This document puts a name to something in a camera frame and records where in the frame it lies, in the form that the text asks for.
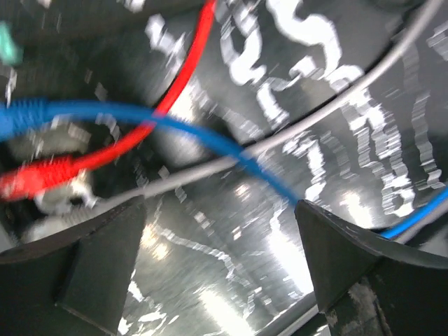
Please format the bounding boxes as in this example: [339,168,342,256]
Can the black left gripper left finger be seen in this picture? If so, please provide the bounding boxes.
[1,197,146,335]

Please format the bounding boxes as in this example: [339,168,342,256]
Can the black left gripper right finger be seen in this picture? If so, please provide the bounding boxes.
[295,200,447,335]

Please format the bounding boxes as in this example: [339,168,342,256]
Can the grey ethernet cable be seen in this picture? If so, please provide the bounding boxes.
[31,0,448,228]

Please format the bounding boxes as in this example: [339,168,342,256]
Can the red ethernet cable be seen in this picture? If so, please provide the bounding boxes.
[0,0,218,202]

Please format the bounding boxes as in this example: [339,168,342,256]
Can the blue ethernet cable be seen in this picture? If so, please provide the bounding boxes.
[0,97,448,241]

